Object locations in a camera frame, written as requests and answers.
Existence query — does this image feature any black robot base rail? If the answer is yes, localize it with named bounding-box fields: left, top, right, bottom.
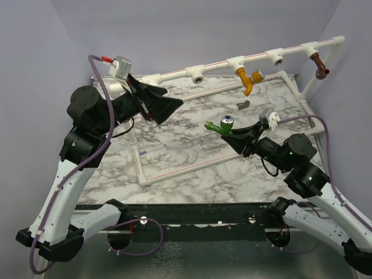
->
left=72, top=198, right=302, bottom=242

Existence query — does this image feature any yellow plastic faucet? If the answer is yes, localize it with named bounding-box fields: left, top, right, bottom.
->
left=236, top=67, right=265, bottom=96

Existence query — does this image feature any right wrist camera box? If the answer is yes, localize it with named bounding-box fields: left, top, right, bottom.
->
left=259, top=108, right=280, bottom=131

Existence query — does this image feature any brown plastic faucet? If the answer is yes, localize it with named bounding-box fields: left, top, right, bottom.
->
left=310, top=53, right=330, bottom=80

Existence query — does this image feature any aluminium table edge frame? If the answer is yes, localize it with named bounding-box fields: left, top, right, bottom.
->
left=91, top=76, right=99, bottom=88

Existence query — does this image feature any small grey metal piece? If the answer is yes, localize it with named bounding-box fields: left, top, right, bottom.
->
left=237, top=101, right=250, bottom=110

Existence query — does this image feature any green plastic faucet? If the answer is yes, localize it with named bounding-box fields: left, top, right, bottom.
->
left=204, top=115, right=234, bottom=135

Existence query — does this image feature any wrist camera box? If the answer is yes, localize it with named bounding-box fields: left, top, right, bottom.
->
left=109, top=56, right=132, bottom=80
left=259, top=108, right=280, bottom=131

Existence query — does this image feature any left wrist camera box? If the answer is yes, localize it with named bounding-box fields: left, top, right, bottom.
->
left=109, top=56, right=132, bottom=80

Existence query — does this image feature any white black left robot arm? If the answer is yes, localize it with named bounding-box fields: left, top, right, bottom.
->
left=16, top=76, right=183, bottom=263

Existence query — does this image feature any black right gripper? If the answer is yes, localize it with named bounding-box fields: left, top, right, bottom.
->
left=223, top=120, right=292, bottom=173

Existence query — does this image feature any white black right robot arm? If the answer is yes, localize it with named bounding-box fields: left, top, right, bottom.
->
left=204, top=108, right=371, bottom=276

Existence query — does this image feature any white PVC pipe frame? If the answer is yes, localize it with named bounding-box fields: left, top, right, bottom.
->
left=109, top=35, right=346, bottom=187

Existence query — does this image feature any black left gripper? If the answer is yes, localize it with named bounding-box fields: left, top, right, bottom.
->
left=96, top=72, right=183, bottom=135

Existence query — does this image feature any purple capped white pen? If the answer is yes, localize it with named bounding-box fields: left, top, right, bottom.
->
left=139, top=144, right=166, bottom=156

